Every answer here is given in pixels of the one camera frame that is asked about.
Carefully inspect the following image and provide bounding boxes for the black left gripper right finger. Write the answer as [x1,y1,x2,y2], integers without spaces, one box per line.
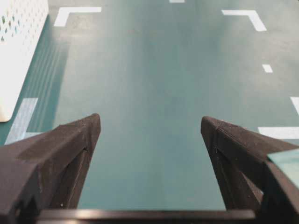
[200,116,299,224]

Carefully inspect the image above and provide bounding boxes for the white perforated plastic basket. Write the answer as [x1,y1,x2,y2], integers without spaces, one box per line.
[0,0,49,122]

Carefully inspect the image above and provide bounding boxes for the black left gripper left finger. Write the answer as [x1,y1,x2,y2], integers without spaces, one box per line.
[0,113,101,224]

